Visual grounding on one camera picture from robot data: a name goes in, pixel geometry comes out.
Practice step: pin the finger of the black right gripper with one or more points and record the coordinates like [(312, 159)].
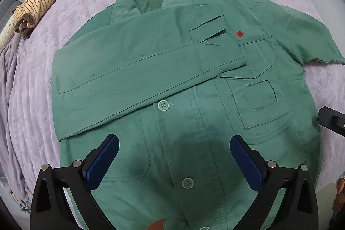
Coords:
[(332, 120)]

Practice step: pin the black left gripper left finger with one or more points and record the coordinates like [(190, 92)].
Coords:
[(50, 208)]

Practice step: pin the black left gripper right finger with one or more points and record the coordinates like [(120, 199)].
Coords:
[(298, 208)]

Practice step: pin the green work jacket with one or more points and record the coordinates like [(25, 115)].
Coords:
[(175, 80)]

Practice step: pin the person's right hand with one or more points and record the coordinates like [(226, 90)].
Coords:
[(339, 199)]

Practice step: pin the person's left hand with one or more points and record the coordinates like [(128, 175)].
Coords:
[(157, 225)]

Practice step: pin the lilac plush bed blanket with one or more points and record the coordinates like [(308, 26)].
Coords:
[(26, 92)]

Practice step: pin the cream knitted pillow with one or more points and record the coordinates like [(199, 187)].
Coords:
[(8, 31)]

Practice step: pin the beige striped folded garment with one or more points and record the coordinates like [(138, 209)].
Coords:
[(28, 14)]

